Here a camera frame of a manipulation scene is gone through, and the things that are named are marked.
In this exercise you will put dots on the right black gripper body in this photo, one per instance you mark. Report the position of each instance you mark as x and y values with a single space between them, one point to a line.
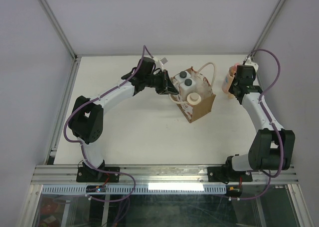
233 84

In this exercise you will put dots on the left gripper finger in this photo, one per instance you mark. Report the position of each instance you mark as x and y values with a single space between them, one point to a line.
166 82
171 89

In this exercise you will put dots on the peach pink-capped bottle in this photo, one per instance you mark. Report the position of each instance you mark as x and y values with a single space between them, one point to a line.
228 79

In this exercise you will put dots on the cream wide-cap bottle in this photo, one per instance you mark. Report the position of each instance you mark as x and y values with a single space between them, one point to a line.
193 98

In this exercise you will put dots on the brown canvas bag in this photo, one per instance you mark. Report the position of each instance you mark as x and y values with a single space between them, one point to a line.
204 88

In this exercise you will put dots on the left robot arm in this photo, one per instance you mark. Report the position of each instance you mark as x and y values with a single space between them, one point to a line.
85 124

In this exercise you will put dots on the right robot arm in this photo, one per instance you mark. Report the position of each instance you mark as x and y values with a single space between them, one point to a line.
272 147

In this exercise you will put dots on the white bottle grey cap front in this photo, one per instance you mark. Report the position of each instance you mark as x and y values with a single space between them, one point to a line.
187 87

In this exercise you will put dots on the white bottle grey cap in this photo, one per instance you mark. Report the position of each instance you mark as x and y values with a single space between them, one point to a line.
187 87
184 77

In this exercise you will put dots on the white bottle grey cap rear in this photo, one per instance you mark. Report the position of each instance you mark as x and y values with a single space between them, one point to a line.
184 77

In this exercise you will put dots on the black orange connector box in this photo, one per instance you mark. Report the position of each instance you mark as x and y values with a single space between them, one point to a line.
233 191

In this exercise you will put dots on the small green-lit circuit board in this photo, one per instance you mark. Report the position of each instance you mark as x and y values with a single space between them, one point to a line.
96 189

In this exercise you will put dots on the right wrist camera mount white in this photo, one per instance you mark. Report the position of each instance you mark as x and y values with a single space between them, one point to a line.
250 63

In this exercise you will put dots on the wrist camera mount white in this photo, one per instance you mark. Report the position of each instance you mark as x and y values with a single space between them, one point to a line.
162 61
250 63

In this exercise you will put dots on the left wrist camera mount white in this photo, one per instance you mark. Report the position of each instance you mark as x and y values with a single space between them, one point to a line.
162 61

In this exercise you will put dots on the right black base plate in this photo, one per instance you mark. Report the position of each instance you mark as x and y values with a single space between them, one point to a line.
225 175

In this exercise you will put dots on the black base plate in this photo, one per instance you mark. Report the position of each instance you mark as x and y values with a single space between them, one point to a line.
225 175
87 175

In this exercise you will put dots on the white slotted cable duct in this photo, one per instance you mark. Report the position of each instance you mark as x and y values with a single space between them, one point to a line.
148 189

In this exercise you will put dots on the right aluminium frame post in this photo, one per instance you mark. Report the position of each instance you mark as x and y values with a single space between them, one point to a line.
269 23

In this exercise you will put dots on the aluminium frame post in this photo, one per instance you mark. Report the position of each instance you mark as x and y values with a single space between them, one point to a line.
269 23
57 27

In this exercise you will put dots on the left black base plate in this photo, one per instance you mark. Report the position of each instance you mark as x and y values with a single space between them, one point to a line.
87 175

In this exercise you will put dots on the left aluminium frame post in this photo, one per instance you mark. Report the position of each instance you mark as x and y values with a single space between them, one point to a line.
57 27

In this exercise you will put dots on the aluminium front rail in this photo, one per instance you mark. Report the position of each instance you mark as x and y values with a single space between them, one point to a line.
143 174

